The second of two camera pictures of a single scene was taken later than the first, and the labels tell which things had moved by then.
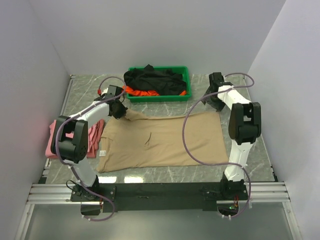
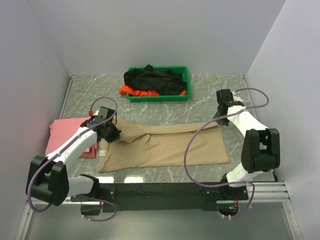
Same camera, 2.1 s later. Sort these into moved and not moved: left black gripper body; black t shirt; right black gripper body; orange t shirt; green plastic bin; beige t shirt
Moved: left black gripper body; right black gripper body; beige t shirt
Not moved: green plastic bin; orange t shirt; black t shirt
